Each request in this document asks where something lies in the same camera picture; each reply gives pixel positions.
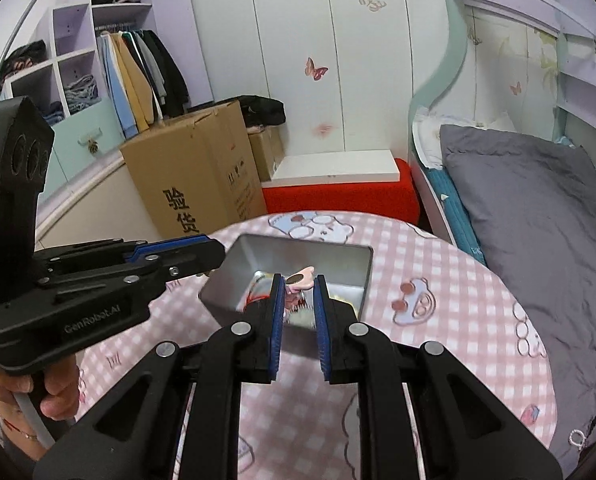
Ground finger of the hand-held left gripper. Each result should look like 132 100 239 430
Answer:
37 259 225 307
34 236 227 275

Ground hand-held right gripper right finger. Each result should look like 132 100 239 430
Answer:
314 274 563 480

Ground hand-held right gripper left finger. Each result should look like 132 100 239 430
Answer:
33 272 285 480

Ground pink hair clip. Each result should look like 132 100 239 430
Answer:
283 267 317 312

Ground silver metal tin box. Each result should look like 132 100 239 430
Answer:
198 232 375 332

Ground person's left forearm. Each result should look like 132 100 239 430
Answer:
0 400 46 462

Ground person's left hand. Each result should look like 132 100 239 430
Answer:
0 354 84 423

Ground large cardboard box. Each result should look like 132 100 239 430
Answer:
119 100 269 241

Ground teal drawer cabinet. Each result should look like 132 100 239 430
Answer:
42 92 130 187

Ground folded grey clothes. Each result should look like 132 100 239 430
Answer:
62 75 99 107

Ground pink checked cartoon tablecloth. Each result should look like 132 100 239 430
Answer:
75 210 559 480

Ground dark clothes pile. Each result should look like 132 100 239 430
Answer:
2 40 47 82

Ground small cardboard box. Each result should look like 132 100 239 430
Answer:
248 127 285 184

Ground red stool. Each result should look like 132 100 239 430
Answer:
262 159 421 222

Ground grey metal handrail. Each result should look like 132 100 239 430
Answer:
0 0 54 105

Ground black bag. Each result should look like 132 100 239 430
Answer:
240 95 287 129

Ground white board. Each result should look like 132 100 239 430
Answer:
270 152 403 184

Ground row of hanging clothes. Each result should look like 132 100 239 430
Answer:
95 27 189 139

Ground purple shelf unit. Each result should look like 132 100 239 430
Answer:
0 0 213 122

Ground teal bed mat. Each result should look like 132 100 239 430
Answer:
425 167 488 267

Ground white quilt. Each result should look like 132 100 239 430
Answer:
411 110 516 172

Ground white wardrobe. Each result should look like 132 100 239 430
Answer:
185 0 454 157

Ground grey blanket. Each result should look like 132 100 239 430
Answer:
438 124 596 463

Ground red string bracelet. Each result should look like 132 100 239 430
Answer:
0 405 29 437

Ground teal bunk bed frame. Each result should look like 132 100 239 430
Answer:
408 0 596 241

